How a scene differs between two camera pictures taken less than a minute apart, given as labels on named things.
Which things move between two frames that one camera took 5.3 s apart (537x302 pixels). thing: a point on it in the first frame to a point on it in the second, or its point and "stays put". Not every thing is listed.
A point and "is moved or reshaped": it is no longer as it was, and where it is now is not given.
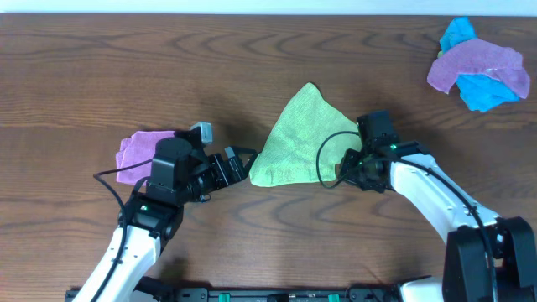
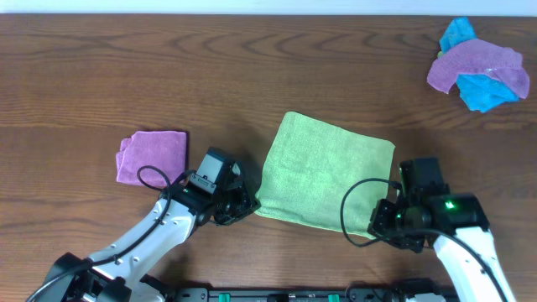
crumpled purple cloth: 479,55 stays put
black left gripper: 234,164 to 239,203
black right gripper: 350,157 to 378,227
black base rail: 261,294 stays put
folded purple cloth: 136,149 stays put
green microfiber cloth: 289,153 is moved or reshaped
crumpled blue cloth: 482,91 stays put
